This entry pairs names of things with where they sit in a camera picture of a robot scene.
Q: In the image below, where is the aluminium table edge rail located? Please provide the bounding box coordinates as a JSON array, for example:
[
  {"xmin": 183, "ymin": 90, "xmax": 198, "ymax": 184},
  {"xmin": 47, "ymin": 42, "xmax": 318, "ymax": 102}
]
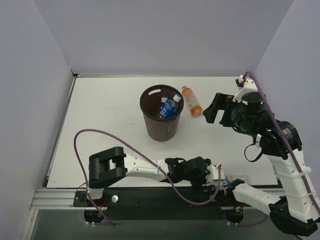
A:
[{"xmin": 30, "ymin": 188, "xmax": 76, "ymax": 210}]

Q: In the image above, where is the white blue label plastic bottle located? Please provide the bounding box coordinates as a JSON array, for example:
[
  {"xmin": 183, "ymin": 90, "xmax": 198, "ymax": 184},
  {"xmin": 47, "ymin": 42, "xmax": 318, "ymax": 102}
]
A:
[{"xmin": 222, "ymin": 173, "xmax": 251, "ymax": 188}]

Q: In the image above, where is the black metal base plate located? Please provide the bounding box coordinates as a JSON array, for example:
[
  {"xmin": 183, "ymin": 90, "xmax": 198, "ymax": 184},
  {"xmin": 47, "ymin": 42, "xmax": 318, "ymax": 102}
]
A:
[{"xmin": 72, "ymin": 185, "xmax": 247, "ymax": 225}]

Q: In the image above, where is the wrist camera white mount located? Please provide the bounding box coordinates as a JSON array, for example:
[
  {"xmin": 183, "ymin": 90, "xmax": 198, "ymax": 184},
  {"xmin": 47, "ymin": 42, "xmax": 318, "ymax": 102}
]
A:
[
  {"xmin": 232, "ymin": 75, "xmax": 259, "ymax": 103},
  {"xmin": 206, "ymin": 163, "xmax": 225, "ymax": 185}
]

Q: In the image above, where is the blue label clear plastic bottle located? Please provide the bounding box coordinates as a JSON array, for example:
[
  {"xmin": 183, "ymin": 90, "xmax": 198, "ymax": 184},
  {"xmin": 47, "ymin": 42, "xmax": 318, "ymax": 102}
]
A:
[{"xmin": 159, "ymin": 94, "xmax": 182, "ymax": 118}]

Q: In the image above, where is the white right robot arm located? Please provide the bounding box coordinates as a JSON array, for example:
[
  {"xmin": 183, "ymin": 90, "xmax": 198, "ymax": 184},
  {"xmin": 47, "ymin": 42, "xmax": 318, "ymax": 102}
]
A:
[{"xmin": 203, "ymin": 92, "xmax": 320, "ymax": 237}]

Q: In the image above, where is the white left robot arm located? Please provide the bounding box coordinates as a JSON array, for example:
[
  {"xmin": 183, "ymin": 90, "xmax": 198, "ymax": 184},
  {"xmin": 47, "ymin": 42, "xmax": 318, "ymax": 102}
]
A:
[{"xmin": 84, "ymin": 146, "xmax": 222, "ymax": 206}]

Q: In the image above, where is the brown plastic waste bin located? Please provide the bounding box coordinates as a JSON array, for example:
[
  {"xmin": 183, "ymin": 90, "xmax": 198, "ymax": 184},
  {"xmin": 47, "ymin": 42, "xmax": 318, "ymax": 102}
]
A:
[{"xmin": 139, "ymin": 84, "xmax": 184, "ymax": 142}]

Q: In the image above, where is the orange label plastic bottle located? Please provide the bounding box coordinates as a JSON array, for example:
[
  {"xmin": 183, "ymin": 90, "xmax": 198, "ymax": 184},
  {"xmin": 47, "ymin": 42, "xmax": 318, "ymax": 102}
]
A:
[{"xmin": 181, "ymin": 85, "xmax": 203, "ymax": 118}]

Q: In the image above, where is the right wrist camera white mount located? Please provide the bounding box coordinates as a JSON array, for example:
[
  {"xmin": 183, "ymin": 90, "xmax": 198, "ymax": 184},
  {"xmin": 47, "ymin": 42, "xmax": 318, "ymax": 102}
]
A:
[{"xmin": 232, "ymin": 75, "xmax": 259, "ymax": 103}]

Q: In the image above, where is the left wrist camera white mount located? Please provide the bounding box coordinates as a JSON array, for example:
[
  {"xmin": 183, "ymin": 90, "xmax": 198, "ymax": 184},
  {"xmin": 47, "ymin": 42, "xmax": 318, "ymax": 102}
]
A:
[{"xmin": 206, "ymin": 163, "xmax": 225, "ymax": 185}]

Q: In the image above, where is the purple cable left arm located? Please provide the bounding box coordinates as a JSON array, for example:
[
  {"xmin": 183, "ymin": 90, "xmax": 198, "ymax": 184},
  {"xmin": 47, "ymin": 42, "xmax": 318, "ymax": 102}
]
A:
[{"xmin": 73, "ymin": 128, "xmax": 223, "ymax": 227}]

